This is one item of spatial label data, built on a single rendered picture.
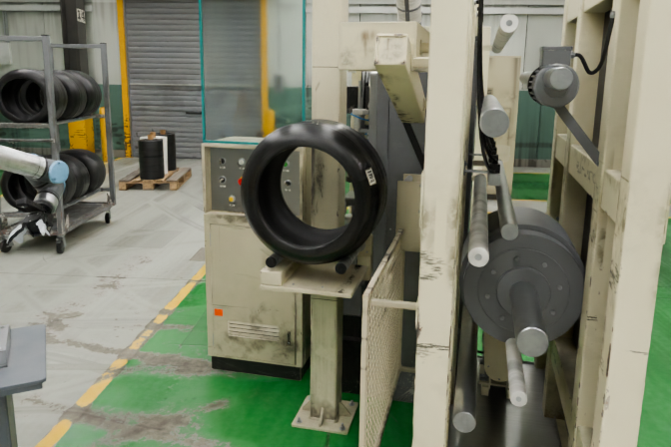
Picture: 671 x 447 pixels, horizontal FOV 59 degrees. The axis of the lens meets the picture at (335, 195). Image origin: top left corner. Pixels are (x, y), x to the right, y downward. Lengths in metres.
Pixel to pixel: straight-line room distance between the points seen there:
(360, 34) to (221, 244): 1.66
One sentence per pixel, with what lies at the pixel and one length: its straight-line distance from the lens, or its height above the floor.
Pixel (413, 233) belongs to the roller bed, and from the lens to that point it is 2.49.
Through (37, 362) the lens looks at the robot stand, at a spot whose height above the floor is 0.60.
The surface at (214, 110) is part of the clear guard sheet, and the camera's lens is 3.12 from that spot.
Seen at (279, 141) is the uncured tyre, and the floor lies 1.38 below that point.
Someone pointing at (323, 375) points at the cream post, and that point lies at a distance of 2.89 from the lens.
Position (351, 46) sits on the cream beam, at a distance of 1.89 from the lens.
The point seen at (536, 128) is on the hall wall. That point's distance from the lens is 11.56.
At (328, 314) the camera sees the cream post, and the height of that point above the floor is 0.55.
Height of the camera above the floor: 1.62
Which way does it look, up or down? 11 degrees down
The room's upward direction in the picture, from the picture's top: 1 degrees clockwise
